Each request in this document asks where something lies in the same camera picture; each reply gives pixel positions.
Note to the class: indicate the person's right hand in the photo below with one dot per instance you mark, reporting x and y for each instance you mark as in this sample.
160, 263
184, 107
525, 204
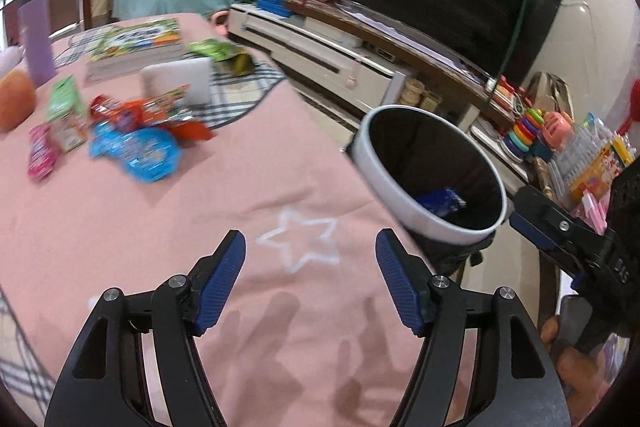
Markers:
580, 372

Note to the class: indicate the red toy phone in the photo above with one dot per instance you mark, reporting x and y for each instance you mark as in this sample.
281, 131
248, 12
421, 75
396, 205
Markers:
507, 96

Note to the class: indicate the beige bag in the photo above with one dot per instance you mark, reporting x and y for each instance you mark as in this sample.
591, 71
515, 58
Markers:
547, 89

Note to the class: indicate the light blue round packet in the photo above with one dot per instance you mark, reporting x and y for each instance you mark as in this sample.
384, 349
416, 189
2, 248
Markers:
140, 152

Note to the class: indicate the pink ball toy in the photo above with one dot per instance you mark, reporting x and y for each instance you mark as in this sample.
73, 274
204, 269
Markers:
560, 129

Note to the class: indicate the white foam block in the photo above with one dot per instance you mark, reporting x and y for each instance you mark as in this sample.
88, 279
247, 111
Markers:
175, 79

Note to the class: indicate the white television cabinet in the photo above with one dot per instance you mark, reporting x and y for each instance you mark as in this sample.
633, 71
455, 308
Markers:
310, 42

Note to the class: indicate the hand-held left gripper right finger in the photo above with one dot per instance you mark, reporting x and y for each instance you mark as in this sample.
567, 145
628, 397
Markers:
400, 287

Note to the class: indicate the white round waste bin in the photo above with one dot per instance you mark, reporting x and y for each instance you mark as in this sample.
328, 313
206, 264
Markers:
380, 167

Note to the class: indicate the colourful toy box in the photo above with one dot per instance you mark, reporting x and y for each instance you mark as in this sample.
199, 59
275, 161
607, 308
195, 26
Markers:
595, 157

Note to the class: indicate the orange snack packet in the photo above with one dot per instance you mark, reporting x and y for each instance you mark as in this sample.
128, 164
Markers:
180, 117

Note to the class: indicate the wooden toy cups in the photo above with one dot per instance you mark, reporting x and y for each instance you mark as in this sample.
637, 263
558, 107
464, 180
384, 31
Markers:
422, 93

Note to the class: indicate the pink candy packet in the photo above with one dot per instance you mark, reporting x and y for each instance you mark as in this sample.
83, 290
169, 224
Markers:
41, 152

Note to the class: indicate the green snack packet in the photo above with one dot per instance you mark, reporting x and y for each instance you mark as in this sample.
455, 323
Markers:
220, 54

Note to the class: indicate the pink plastic stool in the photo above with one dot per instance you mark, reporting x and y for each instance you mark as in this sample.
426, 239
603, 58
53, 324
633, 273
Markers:
219, 19

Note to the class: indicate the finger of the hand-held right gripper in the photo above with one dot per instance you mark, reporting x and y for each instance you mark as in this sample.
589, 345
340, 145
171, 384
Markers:
555, 212
532, 229

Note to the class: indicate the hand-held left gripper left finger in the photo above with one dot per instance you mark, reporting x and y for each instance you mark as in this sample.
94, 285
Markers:
220, 287

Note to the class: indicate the green drink carton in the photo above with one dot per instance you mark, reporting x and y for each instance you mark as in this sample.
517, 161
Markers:
67, 114

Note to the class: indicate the rainbow stacking rings toy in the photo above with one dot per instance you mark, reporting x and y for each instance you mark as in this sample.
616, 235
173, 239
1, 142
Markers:
525, 134

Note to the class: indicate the dark blue snack packet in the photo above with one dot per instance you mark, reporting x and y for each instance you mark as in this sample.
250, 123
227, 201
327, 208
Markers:
442, 203

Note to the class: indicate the orange fruit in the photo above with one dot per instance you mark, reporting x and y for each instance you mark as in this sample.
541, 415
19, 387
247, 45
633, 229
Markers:
14, 102

